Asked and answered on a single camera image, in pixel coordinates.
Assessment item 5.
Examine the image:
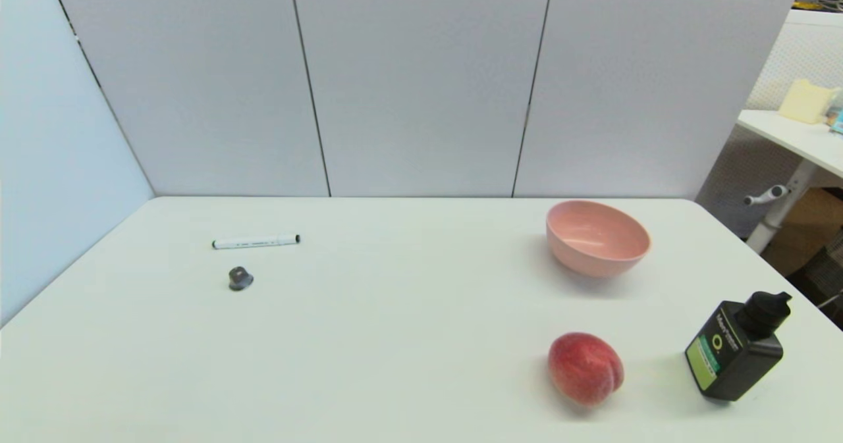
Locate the white marker with black cap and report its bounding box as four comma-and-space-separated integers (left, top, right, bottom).
211, 234, 302, 251

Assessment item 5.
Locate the pink bowl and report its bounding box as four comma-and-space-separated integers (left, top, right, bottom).
545, 199, 652, 278

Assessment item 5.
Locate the red peach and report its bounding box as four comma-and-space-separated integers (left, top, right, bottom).
547, 332, 625, 407

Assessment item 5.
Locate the black ink bottle green label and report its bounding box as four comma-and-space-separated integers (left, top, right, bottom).
684, 291, 793, 402

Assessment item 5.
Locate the white side table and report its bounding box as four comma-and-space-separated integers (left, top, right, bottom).
737, 109, 843, 253

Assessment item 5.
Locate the pale yellow sponge block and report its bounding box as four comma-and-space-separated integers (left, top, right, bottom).
778, 78, 842, 125

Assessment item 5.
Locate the white table crank handle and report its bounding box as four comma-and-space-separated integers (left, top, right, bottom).
744, 185, 789, 206

